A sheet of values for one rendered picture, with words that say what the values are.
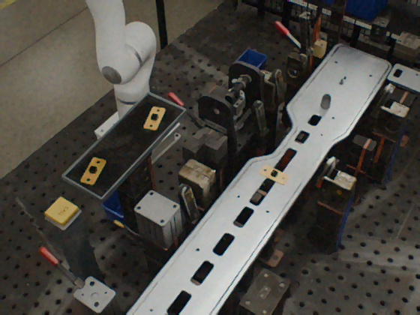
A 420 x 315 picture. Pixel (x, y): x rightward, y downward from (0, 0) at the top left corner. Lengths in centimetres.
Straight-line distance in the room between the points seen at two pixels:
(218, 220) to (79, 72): 221
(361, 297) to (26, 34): 294
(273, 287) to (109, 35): 86
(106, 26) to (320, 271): 100
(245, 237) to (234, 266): 9
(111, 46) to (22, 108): 179
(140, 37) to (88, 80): 173
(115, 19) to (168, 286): 78
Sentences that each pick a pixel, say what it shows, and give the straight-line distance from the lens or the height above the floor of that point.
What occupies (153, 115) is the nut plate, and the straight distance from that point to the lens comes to 154.
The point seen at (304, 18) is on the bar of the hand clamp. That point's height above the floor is 121.
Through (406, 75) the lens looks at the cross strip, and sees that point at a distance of 200.
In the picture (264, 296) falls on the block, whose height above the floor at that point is 103.
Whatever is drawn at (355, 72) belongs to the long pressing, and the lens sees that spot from 196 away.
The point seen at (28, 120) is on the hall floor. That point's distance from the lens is 333.
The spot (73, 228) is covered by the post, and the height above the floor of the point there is 112.
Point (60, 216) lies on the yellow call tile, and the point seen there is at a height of 116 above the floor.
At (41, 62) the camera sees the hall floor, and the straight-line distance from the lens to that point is 370.
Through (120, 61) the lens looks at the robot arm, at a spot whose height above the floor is 119.
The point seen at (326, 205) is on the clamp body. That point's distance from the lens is 165.
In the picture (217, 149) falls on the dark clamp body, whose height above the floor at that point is 108.
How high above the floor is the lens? 226
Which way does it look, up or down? 50 degrees down
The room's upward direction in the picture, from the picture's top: 2 degrees counter-clockwise
